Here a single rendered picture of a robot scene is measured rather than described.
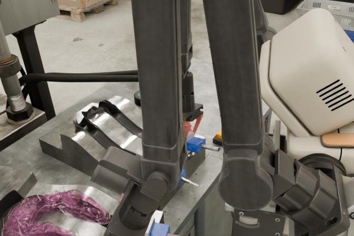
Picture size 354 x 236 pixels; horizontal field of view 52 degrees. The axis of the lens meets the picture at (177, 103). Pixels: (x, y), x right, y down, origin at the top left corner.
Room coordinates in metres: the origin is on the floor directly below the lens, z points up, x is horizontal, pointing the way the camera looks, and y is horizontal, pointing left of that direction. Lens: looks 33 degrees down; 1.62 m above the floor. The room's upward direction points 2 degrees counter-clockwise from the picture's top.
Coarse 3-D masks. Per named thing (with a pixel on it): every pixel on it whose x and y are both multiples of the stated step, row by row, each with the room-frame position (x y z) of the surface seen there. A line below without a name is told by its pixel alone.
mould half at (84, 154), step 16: (80, 112) 1.13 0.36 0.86; (96, 112) 1.01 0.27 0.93; (128, 112) 1.03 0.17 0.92; (64, 128) 1.03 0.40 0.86; (112, 128) 0.95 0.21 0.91; (48, 144) 0.95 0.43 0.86; (64, 144) 0.90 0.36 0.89; (80, 144) 0.86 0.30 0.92; (96, 144) 0.88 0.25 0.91; (128, 144) 0.90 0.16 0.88; (64, 160) 0.91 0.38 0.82; (80, 160) 0.87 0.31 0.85; (96, 160) 0.82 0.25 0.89; (192, 160) 0.84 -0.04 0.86; (176, 192) 0.77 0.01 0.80; (160, 208) 0.70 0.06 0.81
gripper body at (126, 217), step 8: (128, 192) 0.50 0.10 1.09; (128, 200) 0.44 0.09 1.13; (120, 208) 0.46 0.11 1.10; (128, 208) 0.43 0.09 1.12; (120, 216) 0.44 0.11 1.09; (128, 216) 0.43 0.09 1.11; (136, 216) 0.42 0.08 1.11; (144, 216) 0.43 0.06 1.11; (112, 224) 0.43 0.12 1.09; (120, 224) 0.43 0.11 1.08; (128, 224) 0.43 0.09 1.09; (136, 224) 0.43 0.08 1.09; (144, 224) 0.43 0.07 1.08; (112, 232) 0.41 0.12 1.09; (120, 232) 0.42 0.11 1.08; (128, 232) 0.42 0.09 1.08; (136, 232) 0.42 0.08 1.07; (144, 232) 0.43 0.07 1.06
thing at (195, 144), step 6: (192, 132) 0.87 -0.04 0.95; (186, 138) 0.84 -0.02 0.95; (192, 138) 0.86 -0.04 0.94; (198, 138) 0.85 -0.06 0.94; (186, 144) 0.83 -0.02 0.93; (192, 144) 0.82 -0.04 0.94; (198, 144) 0.81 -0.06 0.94; (204, 144) 0.82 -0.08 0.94; (192, 150) 0.82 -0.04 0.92; (198, 150) 0.81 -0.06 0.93; (216, 150) 0.79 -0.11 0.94
